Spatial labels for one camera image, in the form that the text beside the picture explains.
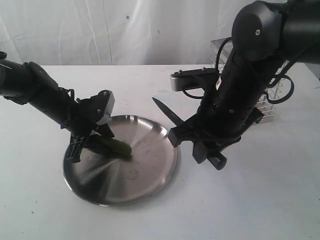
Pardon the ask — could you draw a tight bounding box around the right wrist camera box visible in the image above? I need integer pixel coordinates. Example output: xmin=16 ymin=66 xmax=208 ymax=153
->
xmin=170 ymin=67 xmax=220 ymax=92

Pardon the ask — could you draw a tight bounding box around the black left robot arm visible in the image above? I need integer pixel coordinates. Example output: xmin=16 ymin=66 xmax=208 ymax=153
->
xmin=0 ymin=51 xmax=115 ymax=163

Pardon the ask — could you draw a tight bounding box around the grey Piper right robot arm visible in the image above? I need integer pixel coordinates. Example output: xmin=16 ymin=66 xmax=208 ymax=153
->
xmin=168 ymin=0 xmax=320 ymax=169

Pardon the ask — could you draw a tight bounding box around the black-handled serrated knife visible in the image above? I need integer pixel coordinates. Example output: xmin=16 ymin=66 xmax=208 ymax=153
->
xmin=152 ymin=97 xmax=184 ymax=126

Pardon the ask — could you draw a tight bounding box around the green chili pepper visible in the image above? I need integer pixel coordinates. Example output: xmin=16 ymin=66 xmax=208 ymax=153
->
xmin=85 ymin=134 xmax=132 ymax=157

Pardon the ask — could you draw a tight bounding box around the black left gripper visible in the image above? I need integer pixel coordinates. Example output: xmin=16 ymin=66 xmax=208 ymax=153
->
xmin=59 ymin=97 xmax=115 ymax=163

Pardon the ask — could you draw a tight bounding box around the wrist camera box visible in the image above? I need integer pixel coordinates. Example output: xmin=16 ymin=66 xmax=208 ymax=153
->
xmin=170 ymin=67 xmax=220 ymax=92
xmin=93 ymin=89 xmax=115 ymax=126

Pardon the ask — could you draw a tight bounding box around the steel wire utensil holder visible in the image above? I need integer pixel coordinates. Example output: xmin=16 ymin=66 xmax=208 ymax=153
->
xmin=210 ymin=38 xmax=285 ymax=124

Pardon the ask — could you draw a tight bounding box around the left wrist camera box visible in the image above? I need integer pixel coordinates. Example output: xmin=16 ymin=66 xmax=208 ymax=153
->
xmin=93 ymin=89 xmax=115 ymax=126

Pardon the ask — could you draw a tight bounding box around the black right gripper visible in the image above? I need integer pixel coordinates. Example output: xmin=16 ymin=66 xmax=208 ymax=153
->
xmin=168 ymin=99 xmax=263 ymax=164

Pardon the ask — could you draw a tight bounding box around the round stainless steel plate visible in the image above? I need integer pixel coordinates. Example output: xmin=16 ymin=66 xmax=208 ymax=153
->
xmin=63 ymin=115 xmax=179 ymax=206

